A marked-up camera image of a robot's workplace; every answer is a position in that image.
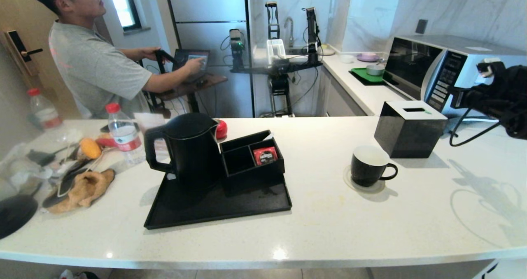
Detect silver microwave oven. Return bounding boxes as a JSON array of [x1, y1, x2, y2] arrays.
[[382, 35, 527, 118]]

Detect white kitchen cabinet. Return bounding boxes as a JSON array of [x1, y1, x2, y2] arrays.
[[321, 67, 367, 117]]

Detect orange oval toy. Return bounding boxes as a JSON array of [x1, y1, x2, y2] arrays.
[[79, 138, 102, 160]]

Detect brown wooden desk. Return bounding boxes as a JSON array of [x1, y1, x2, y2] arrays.
[[159, 73, 228, 119]]

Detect clear water bottle red cap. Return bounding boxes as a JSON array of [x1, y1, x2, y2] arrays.
[[28, 88, 63, 130]]

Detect black door lock handle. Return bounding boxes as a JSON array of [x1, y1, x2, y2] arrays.
[[5, 30, 42, 63]]

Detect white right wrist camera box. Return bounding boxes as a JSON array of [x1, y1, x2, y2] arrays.
[[477, 58, 505, 79]]

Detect translucent white box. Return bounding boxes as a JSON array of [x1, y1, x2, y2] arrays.
[[267, 38, 287, 59]]

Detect black tissue box white lid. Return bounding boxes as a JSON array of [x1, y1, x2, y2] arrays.
[[374, 100, 448, 159]]

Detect black strap tangle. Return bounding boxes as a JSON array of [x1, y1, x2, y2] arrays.
[[43, 153, 103, 209]]

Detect red instant coffee sachet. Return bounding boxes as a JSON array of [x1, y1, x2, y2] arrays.
[[252, 146, 278, 165]]

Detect black rectangular serving tray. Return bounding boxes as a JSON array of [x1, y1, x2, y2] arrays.
[[143, 170, 293, 230]]

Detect white plastic bag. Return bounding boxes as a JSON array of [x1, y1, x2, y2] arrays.
[[0, 142, 54, 197]]

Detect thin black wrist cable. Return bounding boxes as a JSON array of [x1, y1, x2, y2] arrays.
[[449, 108, 501, 147]]

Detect black tray under mat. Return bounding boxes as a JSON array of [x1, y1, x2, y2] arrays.
[[349, 70, 387, 86]]

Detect black centre stand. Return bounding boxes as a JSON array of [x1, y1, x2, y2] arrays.
[[266, 0, 294, 117]]

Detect black mug white inside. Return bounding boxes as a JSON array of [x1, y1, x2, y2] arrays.
[[351, 145, 398, 187]]

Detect grey white refrigerator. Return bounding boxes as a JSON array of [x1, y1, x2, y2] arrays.
[[164, 0, 254, 118]]

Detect black compartment organizer box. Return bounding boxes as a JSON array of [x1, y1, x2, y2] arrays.
[[219, 130, 285, 189]]

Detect red mesh pouch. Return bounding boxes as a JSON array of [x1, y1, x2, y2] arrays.
[[97, 134, 120, 149]]

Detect round clear coaster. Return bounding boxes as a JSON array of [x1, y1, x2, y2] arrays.
[[343, 164, 386, 194]]

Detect black device with green light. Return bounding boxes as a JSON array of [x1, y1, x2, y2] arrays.
[[229, 28, 245, 70]]

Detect white red shoe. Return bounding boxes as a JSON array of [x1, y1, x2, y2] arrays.
[[58, 269, 88, 279]]

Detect dark framed window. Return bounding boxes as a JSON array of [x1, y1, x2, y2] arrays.
[[106, 0, 142, 32]]

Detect black open laptop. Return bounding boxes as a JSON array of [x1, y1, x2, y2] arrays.
[[171, 49, 210, 83]]

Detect clear water bottle red label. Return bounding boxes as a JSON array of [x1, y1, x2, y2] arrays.
[[106, 103, 145, 165]]

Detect black electric kettle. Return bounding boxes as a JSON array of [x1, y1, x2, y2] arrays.
[[143, 113, 221, 192]]

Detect chrome kitchen faucet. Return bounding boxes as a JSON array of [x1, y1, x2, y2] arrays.
[[284, 17, 295, 48]]

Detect man in grey shirt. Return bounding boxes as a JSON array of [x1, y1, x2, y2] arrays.
[[17, 0, 205, 120]]

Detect black round kettle base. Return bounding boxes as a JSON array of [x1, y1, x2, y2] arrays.
[[0, 195, 40, 239]]

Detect green mat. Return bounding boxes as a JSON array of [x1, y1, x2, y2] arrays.
[[351, 67, 385, 83]]

